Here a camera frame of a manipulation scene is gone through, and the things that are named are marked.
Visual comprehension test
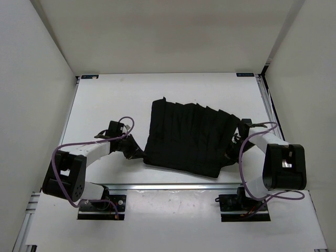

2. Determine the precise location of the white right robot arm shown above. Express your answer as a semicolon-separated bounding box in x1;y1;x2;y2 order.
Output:
223;122;307;210

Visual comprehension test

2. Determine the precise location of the white front cover board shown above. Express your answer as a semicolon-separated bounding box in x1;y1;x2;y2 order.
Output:
26;190;327;251

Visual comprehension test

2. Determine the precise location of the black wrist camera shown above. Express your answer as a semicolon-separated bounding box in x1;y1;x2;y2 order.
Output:
239;119;267;130
105;121;124;138

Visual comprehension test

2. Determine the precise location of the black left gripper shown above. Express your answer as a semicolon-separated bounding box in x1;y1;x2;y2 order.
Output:
116;133;146;159

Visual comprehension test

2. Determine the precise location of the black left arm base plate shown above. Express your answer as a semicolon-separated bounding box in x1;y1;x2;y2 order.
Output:
77;194;127;221

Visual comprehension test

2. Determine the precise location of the blue corner label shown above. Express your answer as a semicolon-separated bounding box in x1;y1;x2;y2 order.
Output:
236;72;255;77
81;75;99;79

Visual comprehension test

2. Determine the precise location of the blue left corner label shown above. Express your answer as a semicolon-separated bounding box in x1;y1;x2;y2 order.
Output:
81;75;99;79

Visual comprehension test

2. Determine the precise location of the aluminium table frame rail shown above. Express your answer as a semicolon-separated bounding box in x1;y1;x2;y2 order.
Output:
60;73;275;190

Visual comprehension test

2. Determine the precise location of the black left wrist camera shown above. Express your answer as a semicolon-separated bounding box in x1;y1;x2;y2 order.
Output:
105;121;124;138

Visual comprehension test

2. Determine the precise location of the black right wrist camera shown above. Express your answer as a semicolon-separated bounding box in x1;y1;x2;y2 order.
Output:
239;119;267;130

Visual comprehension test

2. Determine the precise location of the black pleated skirt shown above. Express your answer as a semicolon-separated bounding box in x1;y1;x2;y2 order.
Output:
143;98;240;178

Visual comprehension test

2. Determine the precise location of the blue right corner label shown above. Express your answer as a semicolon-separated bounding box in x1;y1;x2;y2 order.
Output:
236;72;255;77

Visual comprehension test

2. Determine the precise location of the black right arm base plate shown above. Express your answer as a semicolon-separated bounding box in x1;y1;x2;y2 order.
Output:
215;194;271;223

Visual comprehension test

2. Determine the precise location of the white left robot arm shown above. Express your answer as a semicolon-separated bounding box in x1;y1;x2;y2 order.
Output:
42;133;145;210

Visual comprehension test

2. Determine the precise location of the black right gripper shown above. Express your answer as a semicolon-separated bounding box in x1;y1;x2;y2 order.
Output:
219;139;256;168

